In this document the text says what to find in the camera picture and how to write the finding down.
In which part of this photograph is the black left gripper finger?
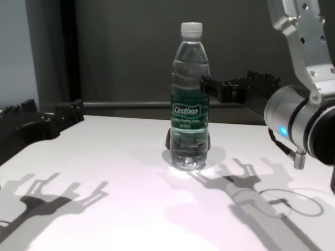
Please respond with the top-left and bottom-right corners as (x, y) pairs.
(0, 98), (38, 120)
(51, 98), (85, 134)

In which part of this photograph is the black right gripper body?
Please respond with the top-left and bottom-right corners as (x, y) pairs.
(240, 83), (274, 124)

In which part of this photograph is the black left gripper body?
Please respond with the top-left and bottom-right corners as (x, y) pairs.
(0, 111), (61, 168)

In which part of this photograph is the grey horizontal rail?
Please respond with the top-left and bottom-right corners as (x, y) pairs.
(55, 100), (265, 111)

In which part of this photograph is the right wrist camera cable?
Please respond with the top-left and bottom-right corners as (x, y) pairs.
(267, 125), (307, 171)

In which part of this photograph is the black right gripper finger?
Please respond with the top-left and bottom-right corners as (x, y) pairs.
(247, 70), (282, 91)
(199, 75), (246, 103)

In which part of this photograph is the clear water bottle green label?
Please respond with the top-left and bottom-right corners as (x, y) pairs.
(168, 22), (211, 172)

